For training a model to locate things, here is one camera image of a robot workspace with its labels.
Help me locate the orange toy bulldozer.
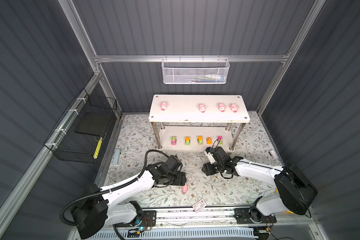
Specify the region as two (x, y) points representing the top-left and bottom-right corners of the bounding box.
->
(206, 137), (213, 146)

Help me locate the orange green mixer toy truck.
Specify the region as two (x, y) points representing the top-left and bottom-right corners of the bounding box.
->
(198, 136), (204, 145)

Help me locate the pink toy pig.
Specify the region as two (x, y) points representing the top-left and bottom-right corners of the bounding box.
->
(231, 104), (239, 113)
(160, 102), (168, 111)
(218, 103), (226, 112)
(199, 104), (207, 113)
(182, 184), (189, 194)

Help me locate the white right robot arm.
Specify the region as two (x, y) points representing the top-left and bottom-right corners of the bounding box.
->
(202, 147), (318, 223)

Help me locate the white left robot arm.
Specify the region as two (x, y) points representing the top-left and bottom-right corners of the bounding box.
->
(59, 150), (187, 240)

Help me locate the white two-tier shelf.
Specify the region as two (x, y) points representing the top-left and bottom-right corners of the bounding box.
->
(149, 95), (250, 152)

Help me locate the red white card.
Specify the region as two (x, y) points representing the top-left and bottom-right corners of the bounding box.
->
(192, 199), (207, 213)

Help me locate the yellow green marker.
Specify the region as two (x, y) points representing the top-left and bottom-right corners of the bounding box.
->
(93, 137), (103, 160)

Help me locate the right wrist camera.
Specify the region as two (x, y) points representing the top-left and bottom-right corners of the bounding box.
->
(204, 147), (216, 165)

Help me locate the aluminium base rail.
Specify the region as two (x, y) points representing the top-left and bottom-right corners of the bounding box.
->
(77, 205), (313, 229)

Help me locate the black wire basket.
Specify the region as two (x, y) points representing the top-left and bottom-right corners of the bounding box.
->
(44, 90), (118, 164)

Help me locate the white wire basket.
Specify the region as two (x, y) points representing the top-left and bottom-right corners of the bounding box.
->
(161, 58), (230, 85)

